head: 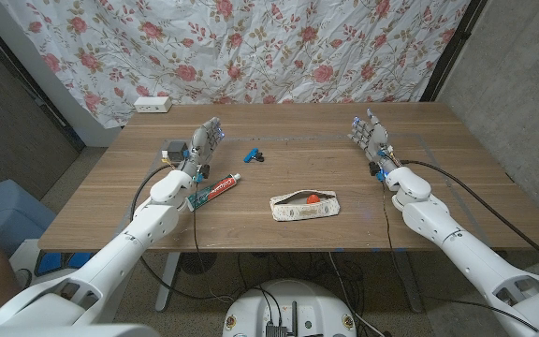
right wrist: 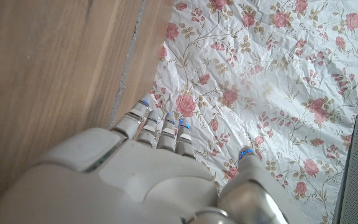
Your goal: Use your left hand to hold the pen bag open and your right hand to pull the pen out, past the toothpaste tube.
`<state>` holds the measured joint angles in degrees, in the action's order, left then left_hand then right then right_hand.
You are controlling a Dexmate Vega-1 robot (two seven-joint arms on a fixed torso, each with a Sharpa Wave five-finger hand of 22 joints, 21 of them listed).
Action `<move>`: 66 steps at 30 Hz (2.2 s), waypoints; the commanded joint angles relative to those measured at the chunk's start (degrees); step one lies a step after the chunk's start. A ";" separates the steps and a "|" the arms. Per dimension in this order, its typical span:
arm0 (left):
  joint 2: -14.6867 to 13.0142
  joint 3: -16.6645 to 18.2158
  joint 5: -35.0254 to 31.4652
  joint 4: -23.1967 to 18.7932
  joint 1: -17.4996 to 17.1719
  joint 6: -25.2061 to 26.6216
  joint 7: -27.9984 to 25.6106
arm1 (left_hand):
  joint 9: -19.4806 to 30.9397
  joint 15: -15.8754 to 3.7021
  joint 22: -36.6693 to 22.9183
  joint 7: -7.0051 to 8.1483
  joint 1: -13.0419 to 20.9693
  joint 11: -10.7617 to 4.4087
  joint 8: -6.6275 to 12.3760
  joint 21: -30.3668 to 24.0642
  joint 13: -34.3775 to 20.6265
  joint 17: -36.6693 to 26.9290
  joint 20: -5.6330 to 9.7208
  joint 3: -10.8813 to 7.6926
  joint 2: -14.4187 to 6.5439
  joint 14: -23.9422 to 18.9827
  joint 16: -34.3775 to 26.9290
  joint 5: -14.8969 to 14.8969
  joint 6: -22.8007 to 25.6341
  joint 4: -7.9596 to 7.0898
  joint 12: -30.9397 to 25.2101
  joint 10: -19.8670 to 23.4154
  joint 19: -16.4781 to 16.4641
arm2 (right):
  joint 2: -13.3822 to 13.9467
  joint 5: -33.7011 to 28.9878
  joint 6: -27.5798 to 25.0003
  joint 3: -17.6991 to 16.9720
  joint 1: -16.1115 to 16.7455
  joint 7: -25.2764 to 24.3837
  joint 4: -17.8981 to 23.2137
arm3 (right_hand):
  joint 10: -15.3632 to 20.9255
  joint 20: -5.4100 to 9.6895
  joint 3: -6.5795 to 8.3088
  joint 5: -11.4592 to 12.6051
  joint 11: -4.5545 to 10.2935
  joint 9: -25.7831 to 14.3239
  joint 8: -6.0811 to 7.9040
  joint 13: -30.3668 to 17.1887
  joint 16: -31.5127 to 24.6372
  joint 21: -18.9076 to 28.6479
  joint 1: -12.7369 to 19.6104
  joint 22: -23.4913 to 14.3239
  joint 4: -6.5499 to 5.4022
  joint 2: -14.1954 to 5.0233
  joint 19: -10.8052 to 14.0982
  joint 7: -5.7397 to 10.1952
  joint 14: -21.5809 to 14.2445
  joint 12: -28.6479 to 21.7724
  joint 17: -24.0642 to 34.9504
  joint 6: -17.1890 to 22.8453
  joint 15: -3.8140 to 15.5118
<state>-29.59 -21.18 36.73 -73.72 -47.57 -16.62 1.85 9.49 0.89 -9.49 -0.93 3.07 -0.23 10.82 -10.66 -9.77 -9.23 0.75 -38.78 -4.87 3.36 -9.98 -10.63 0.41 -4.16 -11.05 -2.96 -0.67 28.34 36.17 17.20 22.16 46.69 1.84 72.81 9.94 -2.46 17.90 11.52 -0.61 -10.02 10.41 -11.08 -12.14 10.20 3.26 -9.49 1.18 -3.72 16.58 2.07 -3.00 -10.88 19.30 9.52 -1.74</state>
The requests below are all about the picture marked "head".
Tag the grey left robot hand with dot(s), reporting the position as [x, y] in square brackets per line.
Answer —
[201, 142]

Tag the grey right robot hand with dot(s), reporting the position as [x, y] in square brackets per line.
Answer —
[374, 140]

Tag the red strawberry shaped pen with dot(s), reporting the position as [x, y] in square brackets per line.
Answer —
[313, 199]

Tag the white patterned pen bag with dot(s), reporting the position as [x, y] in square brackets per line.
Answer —
[304, 211]

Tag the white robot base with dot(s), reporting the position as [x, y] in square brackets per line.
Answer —
[316, 304]

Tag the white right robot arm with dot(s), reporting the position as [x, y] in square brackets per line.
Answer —
[461, 248]

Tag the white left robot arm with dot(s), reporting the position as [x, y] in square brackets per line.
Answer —
[124, 243]

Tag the Colgate toothpaste tube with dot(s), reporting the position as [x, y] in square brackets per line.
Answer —
[213, 191]

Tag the dark grey cube box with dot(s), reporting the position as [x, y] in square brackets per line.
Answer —
[176, 150]

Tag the blue binder clip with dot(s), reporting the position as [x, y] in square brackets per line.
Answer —
[251, 155]

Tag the white power strip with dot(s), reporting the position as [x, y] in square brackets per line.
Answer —
[152, 104]

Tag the floral backdrop cloth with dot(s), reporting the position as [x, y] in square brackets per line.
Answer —
[251, 47]

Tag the white table leg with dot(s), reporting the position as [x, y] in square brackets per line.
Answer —
[410, 285]
[166, 281]

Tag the blue foot pedal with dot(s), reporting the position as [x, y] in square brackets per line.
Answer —
[52, 263]

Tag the black antenna stub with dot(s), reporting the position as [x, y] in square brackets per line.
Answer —
[294, 318]

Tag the light blue bin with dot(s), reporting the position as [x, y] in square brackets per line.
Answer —
[12, 210]

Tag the black mini computer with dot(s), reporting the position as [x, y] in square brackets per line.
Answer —
[276, 330]

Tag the black frame post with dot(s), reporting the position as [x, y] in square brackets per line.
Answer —
[26, 84]
[452, 51]

